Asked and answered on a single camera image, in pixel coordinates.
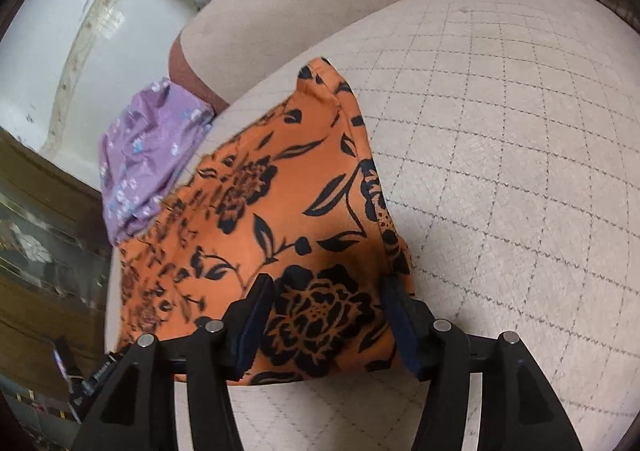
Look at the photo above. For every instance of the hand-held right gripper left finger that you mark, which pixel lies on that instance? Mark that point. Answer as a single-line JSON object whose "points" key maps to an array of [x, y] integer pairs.
{"points": [[255, 326]]}

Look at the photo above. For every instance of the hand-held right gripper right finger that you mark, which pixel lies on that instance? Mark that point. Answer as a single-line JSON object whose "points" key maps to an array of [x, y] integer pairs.
{"points": [[400, 326]]}

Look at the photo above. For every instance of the orange black floral blouse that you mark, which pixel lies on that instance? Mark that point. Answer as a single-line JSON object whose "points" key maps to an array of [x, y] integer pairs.
{"points": [[280, 211]]}

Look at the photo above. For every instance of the wooden door with glass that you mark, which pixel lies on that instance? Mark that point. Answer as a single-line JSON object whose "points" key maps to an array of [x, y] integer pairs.
{"points": [[45, 281]]}

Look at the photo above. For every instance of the beige quilted sofa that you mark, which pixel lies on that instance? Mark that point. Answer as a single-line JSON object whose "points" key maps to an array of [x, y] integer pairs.
{"points": [[500, 181]]}

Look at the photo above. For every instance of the purple floral garment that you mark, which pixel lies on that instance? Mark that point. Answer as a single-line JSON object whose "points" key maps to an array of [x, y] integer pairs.
{"points": [[145, 151]]}

